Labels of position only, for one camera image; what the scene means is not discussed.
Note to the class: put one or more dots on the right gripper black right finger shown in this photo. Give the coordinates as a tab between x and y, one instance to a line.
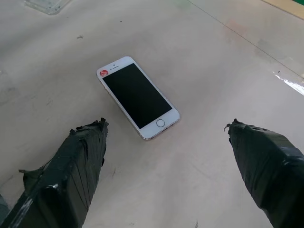
273	171

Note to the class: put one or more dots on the white smartphone with red sticker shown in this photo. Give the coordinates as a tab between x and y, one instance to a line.
135	95

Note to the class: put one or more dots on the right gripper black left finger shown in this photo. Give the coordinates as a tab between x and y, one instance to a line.
61	180

